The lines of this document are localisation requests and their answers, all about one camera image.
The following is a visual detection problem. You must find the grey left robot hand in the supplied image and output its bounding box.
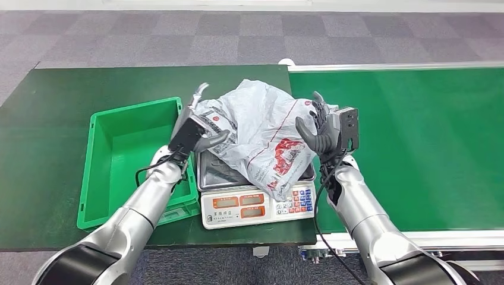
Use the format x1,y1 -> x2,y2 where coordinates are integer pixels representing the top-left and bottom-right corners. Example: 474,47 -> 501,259
173,83 -> 231,154

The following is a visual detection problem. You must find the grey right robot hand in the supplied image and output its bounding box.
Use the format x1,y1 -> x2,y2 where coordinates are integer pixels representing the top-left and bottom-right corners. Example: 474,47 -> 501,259
295,91 -> 342,160

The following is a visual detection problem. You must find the white plastic mailer package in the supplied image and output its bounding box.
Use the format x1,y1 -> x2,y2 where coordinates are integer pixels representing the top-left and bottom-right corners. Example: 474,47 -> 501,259
193,78 -> 339,202

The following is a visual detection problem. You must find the green conveyor belt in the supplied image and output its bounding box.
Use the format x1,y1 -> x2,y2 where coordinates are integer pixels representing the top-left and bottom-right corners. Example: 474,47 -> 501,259
289,67 -> 504,233

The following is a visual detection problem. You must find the white electronic scale steel tray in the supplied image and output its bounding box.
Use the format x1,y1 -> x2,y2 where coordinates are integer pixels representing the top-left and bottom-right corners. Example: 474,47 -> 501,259
196,149 -> 317,230

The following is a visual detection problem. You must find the green plastic crate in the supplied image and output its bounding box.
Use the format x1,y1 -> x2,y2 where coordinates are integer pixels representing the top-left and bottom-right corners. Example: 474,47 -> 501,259
77,96 -> 201,232

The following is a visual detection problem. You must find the black round base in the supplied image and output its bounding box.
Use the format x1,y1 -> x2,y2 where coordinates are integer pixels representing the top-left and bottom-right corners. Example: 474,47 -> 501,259
449,260 -> 481,285

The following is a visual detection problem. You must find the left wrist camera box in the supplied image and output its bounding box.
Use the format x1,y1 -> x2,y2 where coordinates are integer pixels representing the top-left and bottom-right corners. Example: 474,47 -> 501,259
168,117 -> 206,154

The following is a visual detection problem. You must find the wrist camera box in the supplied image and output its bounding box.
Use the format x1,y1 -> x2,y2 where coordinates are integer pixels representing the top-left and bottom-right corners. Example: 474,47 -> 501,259
329,107 -> 360,152
168,117 -> 206,154

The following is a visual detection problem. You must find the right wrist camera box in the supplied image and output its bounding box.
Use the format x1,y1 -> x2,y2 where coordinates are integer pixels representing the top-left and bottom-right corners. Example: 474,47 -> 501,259
329,107 -> 360,152

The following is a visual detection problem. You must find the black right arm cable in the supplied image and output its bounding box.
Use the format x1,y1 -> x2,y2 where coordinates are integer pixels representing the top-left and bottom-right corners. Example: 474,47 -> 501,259
313,149 -> 367,285

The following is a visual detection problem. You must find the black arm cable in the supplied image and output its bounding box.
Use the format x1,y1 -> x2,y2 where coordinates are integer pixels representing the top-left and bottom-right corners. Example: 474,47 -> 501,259
135,155 -> 178,188
313,149 -> 367,285

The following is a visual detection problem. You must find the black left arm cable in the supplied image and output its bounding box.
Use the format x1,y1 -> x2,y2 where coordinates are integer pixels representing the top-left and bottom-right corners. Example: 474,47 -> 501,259
135,155 -> 178,188

